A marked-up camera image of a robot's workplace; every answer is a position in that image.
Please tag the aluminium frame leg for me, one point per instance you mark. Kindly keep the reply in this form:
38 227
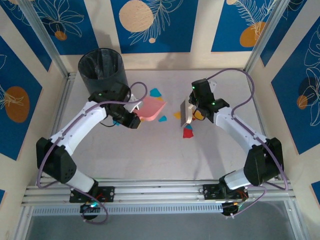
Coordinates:
22 225
296 222

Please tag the wide aluminium frame rail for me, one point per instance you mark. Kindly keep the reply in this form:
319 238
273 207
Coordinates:
160 192

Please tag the red paper scrap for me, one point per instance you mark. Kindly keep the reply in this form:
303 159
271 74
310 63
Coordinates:
187 134

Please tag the black round waste bin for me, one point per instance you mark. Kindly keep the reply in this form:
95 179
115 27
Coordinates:
105 80

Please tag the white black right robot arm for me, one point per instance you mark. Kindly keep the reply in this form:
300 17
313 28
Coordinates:
235 125

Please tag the aluminium corner post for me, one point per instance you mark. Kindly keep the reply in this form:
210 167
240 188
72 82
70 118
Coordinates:
274 37
45 37

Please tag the yellow paper scrap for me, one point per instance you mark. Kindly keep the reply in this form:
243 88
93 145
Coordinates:
177 115
160 99

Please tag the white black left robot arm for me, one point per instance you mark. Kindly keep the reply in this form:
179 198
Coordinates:
80 125

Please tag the cyan paper scrap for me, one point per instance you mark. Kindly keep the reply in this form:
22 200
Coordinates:
115 122
162 118
155 92
189 127

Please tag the pink plastic dustpan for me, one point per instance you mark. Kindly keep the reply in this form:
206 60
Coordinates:
150 110

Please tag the white hand brush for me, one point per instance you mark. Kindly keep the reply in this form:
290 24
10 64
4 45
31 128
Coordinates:
186 115

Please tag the aluminium side rail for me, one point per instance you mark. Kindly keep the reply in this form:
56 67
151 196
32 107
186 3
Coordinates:
60 112
259 112

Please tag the grey plastic bin liner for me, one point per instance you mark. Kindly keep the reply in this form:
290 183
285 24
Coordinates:
102 65

